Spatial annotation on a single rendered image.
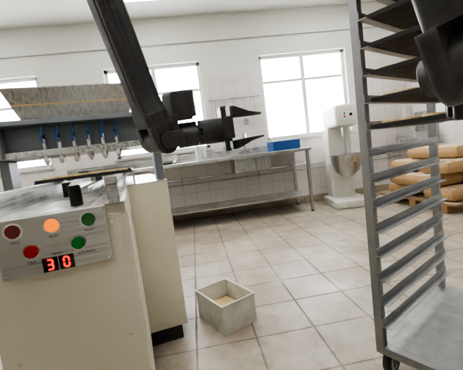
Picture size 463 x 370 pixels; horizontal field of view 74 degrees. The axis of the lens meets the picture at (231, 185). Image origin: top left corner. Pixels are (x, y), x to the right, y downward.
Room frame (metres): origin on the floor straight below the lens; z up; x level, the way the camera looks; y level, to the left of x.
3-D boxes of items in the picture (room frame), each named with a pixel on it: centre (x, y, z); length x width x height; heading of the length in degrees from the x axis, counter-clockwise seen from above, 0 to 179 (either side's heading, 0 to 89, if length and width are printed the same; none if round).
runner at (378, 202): (1.24, -0.74, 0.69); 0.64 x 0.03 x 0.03; 127
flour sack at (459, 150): (3.70, -2.59, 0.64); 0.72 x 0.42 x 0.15; 13
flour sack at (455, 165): (3.47, -2.59, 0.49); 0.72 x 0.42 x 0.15; 102
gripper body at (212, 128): (0.73, 0.03, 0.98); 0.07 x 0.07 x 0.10; 7
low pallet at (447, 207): (3.75, -2.56, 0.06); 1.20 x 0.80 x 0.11; 9
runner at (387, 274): (1.24, -0.74, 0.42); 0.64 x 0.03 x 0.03; 127
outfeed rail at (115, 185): (1.71, 0.60, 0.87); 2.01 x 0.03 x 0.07; 18
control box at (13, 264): (0.73, 0.44, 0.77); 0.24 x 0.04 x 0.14; 108
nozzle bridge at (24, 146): (1.56, 0.70, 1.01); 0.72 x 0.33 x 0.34; 108
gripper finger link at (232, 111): (0.74, -0.04, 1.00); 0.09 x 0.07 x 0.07; 97
